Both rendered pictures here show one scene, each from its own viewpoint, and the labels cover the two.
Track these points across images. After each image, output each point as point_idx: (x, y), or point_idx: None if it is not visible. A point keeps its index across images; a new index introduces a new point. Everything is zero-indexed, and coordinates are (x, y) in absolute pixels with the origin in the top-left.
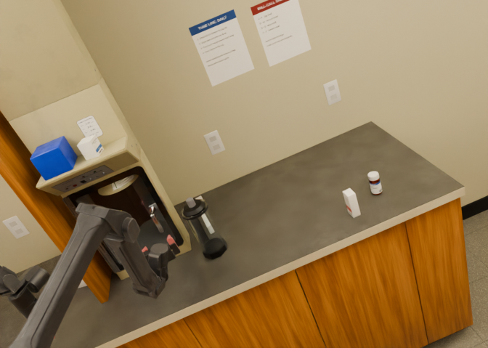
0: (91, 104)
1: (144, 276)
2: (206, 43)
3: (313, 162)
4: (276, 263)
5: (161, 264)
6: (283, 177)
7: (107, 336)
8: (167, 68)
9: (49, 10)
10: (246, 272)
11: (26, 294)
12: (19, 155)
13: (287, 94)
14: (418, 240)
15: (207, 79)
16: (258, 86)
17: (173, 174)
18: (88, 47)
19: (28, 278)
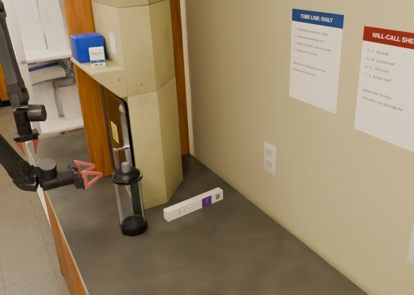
0: (113, 23)
1: (1, 162)
2: (301, 39)
3: (302, 288)
4: (92, 282)
5: (40, 174)
6: (264, 260)
7: (53, 191)
8: (262, 42)
9: None
10: (89, 260)
11: (18, 115)
12: None
13: (360, 186)
14: None
15: (288, 84)
16: (331, 141)
17: (234, 151)
18: None
19: (29, 108)
